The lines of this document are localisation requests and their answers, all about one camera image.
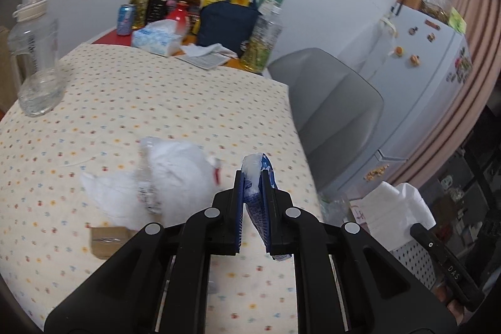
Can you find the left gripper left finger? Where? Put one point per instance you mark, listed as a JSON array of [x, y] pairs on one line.
[[216, 230]]

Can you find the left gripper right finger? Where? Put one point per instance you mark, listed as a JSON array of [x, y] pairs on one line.
[[294, 231]]

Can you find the white plastic bag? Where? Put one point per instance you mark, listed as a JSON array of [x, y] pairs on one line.
[[172, 180]]

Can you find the blue tissue packet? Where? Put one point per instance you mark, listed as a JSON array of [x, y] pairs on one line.
[[253, 194]]

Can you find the white pegboard cart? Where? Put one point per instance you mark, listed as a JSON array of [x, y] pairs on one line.
[[418, 262]]

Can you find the small cardboard box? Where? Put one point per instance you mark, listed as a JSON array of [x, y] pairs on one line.
[[106, 241]]

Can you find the grey chair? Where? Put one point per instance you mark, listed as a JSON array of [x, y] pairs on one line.
[[334, 109]]

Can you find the paper receipt on table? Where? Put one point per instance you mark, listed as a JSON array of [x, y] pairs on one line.
[[206, 57]]

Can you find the blue white tissue box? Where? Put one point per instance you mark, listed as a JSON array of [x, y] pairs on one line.
[[159, 38]]

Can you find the clear plastic oil bottle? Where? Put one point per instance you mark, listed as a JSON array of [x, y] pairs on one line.
[[263, 39]]

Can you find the navy lunch bag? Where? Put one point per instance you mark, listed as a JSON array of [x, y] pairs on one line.
[[227, 23]]

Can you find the white refrigerator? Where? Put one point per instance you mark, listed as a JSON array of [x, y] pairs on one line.
[[412, 65]]

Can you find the red white vase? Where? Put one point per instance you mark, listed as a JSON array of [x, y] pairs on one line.
[[180, 16]]

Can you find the black utensil holder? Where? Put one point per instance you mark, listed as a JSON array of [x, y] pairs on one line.
[[156, 10]]

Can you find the blue soda can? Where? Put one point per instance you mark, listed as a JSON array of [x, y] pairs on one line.
[[125, 19]]

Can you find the clear large water jug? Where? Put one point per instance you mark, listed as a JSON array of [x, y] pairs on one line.
[[33, 48]]

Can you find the pink curtain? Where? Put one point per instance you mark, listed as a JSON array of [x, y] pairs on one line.
[[477, 77]]

